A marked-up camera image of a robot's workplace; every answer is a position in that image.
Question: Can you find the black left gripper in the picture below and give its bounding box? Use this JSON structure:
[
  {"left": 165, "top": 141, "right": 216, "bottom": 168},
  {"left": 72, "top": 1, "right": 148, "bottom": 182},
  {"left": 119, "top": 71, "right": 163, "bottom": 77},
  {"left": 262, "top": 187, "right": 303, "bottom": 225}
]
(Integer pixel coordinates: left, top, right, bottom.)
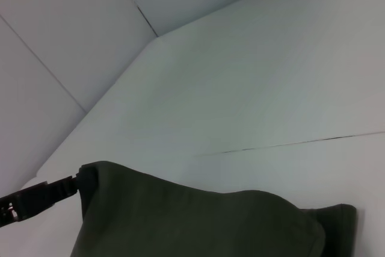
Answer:
[{"left": 0, "top": 172, "right": 82, "bottom": 229}]

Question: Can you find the dark green shirt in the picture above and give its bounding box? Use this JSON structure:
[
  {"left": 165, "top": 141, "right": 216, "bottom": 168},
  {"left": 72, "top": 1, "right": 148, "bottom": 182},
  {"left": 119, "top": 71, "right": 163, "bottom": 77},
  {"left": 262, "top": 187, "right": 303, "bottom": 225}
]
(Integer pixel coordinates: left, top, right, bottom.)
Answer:
[{"left": 69, "top": 160, "right": 359, "bottom": 257}]

